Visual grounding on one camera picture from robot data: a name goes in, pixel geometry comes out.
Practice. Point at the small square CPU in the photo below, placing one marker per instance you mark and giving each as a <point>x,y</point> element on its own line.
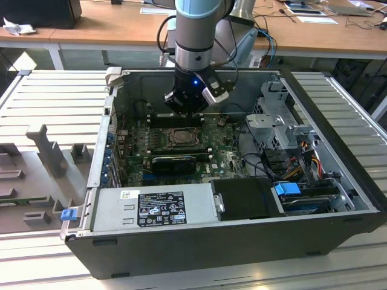
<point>184,136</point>

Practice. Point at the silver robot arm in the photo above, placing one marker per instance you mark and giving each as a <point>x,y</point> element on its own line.
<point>195,30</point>

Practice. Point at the black RAM slot row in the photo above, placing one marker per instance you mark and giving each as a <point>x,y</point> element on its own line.
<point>181,150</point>
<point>163,121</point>

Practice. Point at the CPU socket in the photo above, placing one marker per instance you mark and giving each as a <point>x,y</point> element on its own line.
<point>167,142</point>

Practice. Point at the black graphics card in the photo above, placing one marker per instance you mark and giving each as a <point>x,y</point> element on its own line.
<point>173,165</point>

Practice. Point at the green motherboard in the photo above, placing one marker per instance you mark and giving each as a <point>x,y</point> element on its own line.
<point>217,163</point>

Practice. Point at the pale blue teach pendant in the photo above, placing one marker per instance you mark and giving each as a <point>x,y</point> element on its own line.
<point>246,45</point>

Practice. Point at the silver metal drive cage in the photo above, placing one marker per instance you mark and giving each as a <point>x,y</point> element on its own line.
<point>263,124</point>

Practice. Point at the pale blue paper sheet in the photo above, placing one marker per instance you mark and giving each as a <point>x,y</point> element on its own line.
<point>154,10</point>

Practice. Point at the wooden desk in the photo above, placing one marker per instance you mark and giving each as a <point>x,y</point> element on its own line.
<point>121,27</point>

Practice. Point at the black plastic shroud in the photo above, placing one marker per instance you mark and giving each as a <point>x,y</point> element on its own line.
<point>245,197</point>

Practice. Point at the silver power supply unit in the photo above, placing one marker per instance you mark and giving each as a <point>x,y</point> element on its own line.
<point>115,208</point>

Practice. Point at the blue disk carrier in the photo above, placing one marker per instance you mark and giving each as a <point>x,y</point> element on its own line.
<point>285,190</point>

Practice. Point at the flat tablet device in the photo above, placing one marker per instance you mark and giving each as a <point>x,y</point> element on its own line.
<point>303,11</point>

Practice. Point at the white paper sheet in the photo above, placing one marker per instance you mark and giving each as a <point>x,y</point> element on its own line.
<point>317,20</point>

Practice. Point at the black open PC case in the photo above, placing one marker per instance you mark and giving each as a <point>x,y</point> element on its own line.
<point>181,250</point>

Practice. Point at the hard disk drive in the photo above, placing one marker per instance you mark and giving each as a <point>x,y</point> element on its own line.
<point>305,204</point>

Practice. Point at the grey parts rack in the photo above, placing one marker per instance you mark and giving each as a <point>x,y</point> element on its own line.
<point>36,169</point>

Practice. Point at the blue case latch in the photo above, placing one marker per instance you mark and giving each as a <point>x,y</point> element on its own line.
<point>68,215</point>

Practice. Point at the black box on desk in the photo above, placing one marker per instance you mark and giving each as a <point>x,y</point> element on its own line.
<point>39,12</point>

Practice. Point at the crumpled white paper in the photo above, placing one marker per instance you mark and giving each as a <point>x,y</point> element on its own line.
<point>18,27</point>

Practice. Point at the grey laptop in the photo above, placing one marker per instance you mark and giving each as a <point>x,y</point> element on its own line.
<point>350,10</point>

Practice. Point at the green circuit board stick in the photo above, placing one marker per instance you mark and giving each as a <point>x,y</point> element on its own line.
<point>9,203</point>

